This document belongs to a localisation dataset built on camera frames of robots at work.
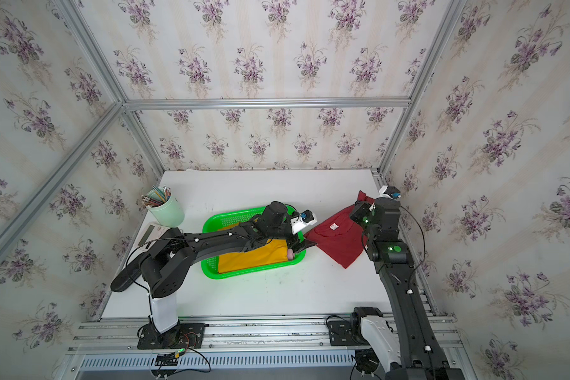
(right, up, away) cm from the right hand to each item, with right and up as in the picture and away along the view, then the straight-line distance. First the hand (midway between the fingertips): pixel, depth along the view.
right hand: (359, 202), depth 75 cm
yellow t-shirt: (-28, -19, +11) cm, 35 cm away
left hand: (-13, -12, +7) cm, 20 cm away
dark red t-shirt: (-5, -12, +6) cm, 15 cm away
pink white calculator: (-80, -14, +19) cm, 83 cm away
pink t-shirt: (-22, -20, +13) cm, 33 cm away
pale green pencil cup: (-70, -6, +17) cm, 73 cm away
